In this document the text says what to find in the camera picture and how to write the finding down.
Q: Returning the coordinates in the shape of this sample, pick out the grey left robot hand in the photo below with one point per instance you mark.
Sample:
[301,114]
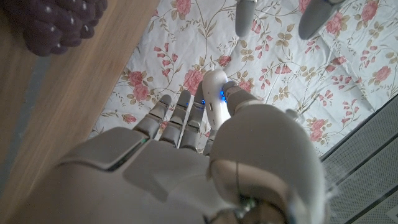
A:
[245,15]

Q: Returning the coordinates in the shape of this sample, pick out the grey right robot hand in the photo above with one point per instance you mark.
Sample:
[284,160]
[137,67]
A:
[161,183]

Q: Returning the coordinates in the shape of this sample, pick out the white AirPods case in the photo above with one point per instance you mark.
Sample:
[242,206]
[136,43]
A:
[214,96]

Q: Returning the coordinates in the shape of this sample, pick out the purple toy grape cluster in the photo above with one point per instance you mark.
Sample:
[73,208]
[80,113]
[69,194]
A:
[56,21]

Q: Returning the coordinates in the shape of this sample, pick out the floral print backdrop curtain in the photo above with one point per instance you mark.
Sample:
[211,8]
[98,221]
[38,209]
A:
[280,68]

